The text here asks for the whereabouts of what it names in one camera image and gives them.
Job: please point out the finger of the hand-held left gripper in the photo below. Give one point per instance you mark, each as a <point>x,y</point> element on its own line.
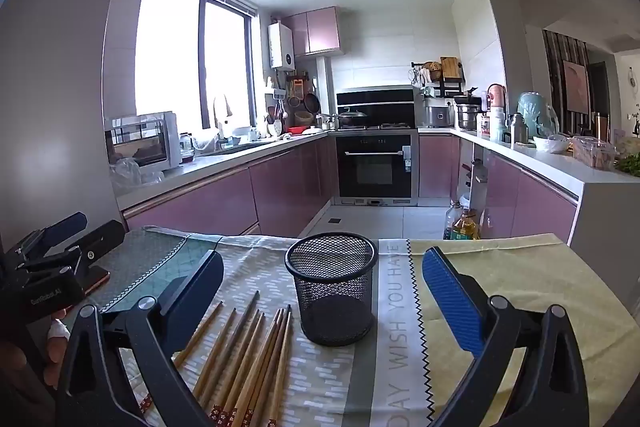
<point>67,227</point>
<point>105,237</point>

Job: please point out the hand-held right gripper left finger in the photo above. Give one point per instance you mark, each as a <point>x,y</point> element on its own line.
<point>197,302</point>

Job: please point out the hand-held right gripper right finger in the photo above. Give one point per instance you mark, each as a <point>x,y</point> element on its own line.
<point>450,302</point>

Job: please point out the bunch of chopsticks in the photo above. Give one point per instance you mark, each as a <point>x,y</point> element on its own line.
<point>245,357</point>

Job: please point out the person's left hand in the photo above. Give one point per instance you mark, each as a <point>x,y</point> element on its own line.
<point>54,357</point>

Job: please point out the dark phone copper edge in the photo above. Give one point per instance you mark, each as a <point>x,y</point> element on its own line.
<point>100,279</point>

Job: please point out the clear plastic bag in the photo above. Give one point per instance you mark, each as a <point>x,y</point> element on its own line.
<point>127,174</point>

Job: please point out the yellow cooking oil bottle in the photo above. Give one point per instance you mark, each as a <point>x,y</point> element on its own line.
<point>467,229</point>

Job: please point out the clear plastic bottle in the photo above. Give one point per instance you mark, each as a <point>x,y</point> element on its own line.
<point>450,222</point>

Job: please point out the pink base cabinets with sink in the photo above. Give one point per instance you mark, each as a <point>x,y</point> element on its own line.
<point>210,202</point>

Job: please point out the white countertop oven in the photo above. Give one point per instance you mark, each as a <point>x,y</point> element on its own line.
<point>167,137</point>

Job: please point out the grey refrigerator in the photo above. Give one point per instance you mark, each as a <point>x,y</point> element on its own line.
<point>60,107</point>

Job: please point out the patterned tablecloth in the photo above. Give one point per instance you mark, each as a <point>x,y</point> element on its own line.
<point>350,382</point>

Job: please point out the pink base cabinets peninsula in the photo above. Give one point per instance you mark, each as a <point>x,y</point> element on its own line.
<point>530,202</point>

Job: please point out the built-in black oven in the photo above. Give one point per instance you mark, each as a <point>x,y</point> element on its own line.
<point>370,167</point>

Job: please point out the stainless steel pot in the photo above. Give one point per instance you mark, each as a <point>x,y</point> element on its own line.
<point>467,119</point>

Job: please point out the pale tall bottle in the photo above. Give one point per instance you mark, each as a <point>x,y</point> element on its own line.
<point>497,124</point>

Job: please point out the steel thermos flask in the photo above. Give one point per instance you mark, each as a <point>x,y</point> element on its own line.
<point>519,129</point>

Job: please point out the white bowl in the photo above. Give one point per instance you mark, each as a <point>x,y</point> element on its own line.
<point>550,144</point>

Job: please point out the silver rice cooker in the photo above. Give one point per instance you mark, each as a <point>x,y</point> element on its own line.
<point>437,114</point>

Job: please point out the kitchen window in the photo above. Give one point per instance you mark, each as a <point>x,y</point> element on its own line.
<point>170,57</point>

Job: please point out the red basin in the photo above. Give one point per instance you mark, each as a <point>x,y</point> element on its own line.
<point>300,130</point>

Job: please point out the black range hood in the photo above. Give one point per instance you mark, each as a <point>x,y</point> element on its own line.
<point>390,107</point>

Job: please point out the clear plastic container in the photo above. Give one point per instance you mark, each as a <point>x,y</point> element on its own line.
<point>592,154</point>

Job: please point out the pale green jug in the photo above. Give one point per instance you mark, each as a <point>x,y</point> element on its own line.
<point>532,112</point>

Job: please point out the black wok with lid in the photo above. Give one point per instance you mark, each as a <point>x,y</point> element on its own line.
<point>352,117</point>

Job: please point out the pink kettle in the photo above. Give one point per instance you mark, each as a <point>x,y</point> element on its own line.
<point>497,96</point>

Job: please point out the green leafy vegetables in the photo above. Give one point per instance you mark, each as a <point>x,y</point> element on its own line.
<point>631,166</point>

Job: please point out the hanging black pan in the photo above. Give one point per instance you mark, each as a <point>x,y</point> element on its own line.
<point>311,103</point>

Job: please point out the wooden cutting board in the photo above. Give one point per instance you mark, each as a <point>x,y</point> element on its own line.
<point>450,67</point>

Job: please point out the white water heater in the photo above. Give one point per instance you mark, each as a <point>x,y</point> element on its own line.
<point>281,47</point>

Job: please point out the black wall rack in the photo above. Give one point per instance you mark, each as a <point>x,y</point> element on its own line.
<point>450,84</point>

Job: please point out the framed wall picture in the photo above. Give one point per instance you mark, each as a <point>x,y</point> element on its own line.
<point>576,87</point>

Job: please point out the pink wall cabinet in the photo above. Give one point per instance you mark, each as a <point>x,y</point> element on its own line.
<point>322,29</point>

